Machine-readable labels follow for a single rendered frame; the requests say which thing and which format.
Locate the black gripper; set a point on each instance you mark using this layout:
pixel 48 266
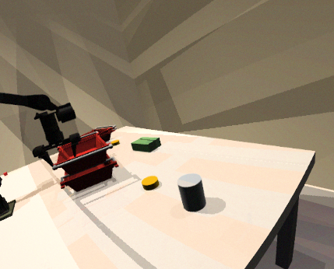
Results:
pixel 54 136

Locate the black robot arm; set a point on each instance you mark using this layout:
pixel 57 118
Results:
pixel 38 102

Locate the short yellow cylinder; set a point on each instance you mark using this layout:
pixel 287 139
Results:
pixel 115 142
pixel 150 183

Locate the green rectangular block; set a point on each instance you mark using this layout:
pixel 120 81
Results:
pixel 146 144

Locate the black cylinder with grey top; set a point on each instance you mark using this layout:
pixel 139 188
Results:
pixel 191 191

